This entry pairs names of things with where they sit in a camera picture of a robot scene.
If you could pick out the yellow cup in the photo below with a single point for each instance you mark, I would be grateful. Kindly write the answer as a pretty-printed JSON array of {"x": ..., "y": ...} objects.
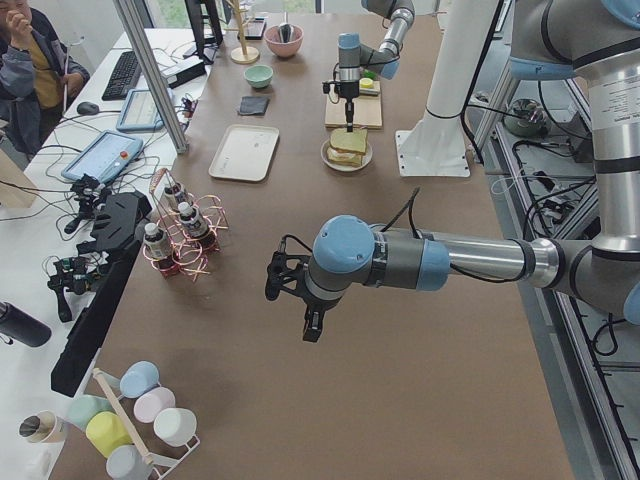
[{"x": 106, "y": 432}]

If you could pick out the seated person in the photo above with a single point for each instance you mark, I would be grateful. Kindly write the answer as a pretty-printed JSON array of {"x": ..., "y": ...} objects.
[{"x": 39, "y": 78}]

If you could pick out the cream rabbit tray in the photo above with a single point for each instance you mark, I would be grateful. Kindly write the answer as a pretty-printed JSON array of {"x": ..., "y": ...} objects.
[{"x": 244, "y": 153}]

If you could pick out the grey cup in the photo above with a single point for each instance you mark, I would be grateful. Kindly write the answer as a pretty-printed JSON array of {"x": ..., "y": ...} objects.
[{"x": 125, "y": 463}]

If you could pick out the aluminium frame post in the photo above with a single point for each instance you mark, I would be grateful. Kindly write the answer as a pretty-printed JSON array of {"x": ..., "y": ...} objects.
[{"x": 135, "y": 31}]

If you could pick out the tea bottle front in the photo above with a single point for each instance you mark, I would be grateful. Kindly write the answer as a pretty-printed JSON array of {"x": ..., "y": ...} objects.
[{"x": 158, "y": 245}]

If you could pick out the white cup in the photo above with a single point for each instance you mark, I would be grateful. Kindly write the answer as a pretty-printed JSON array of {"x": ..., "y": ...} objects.
[{"x": 175, "y": 426}]

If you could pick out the pink cup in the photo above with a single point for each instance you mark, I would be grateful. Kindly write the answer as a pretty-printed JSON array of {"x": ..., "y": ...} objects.
[{"x": 149, "y": 405}]

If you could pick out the half lemon slice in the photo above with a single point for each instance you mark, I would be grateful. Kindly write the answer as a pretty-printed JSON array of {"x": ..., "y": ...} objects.
[{"x": 369, "y": 87}]

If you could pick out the pale green cup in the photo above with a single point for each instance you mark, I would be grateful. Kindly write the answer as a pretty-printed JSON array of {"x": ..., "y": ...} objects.
[{"x": 84, "y": 408}]

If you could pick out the computer mouse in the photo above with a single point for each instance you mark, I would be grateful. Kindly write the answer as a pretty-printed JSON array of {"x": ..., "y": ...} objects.
[{"x": 86, "y": 108}]

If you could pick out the copper wire bottle rack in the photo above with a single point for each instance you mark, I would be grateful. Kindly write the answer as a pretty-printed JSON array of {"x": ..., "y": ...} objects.
[{"x": 189, "y": 256}]

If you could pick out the blue teach pendant near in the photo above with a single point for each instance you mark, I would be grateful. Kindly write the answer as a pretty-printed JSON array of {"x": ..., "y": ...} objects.
[{"x": 104, "y": 158}]

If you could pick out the tea bottle back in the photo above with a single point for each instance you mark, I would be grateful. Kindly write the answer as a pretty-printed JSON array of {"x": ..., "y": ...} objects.
[{"x": 175, "y": 194}]

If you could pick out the blue cup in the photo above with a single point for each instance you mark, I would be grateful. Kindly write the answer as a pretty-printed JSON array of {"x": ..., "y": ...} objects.
[{"x": 138, "y": 379}]

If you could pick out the metal ice scoop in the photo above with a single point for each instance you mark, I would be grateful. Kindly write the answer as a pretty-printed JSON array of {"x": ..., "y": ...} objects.
[{"x": 285, "y": 32}]

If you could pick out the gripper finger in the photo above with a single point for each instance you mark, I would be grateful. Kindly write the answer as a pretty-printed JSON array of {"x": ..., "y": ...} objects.
[
  {"x": 318, "y": 324},
  {"x": 347, "y": 113},
  {"x": 351, "y": 114},
  {"x": 310, "y": 326}
]

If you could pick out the tea bottle middle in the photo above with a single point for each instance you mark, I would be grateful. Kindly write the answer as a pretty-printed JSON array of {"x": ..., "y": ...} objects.
[{"x": 192, "y": 220}]

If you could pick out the blue teach pendant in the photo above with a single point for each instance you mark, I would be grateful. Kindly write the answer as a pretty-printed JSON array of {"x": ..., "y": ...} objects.
[
  {"x": 139, "y": 113},
  {"x": 104, "y": 158}
]

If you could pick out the wooden cutting board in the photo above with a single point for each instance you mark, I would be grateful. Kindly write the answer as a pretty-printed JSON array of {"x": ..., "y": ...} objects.
[{"x": 367, "y": 112}]

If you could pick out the grey folded cloth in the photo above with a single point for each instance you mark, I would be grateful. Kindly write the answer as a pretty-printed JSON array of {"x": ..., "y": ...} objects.
[{"x": 253, "y": 105}]

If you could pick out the blue teach pendant far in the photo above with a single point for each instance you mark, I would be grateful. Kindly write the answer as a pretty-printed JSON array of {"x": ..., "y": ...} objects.
[{"x": 139, "y": 113}]

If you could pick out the white wire cup rack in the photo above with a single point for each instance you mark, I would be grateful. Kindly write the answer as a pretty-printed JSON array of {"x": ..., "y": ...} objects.
[{"x": 163, "y": 458}]

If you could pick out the black keyboard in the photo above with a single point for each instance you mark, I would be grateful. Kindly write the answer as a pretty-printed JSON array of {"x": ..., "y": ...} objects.
[{"x": 124, "y": 77}]

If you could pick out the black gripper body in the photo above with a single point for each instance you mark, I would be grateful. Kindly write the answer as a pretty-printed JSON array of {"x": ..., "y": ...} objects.
[
  {"x": 349, "y": 90},
  {"x": 320, "y": 302}
]

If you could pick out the tea bottle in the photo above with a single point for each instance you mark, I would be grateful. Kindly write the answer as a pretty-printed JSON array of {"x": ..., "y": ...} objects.
[
  {"x": 158, "y": 245},
  {"x": 175, "y": 194},
  {"x": 192, "y": 220}
]

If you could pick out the black water bottle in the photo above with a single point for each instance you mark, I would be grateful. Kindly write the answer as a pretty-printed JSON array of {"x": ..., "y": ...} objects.
[{"x": 17, "y": 325}]

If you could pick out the mint green bowl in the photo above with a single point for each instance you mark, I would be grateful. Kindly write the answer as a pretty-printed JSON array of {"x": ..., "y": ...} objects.
[{"x": 259, "y": 76}]

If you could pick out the white round plate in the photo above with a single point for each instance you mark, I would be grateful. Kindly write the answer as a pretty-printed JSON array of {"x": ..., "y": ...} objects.
[{"x": 342, "y": 169}]

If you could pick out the bread slice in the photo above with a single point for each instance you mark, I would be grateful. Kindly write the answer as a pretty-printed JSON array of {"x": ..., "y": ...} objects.
[
  {"x": 346, "y": 159},
  {"x": 354, "y": 141}
]

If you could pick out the wooden mug tree stand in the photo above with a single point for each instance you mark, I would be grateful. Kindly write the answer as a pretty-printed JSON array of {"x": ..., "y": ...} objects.
[{"x": 244, "y": 54}]

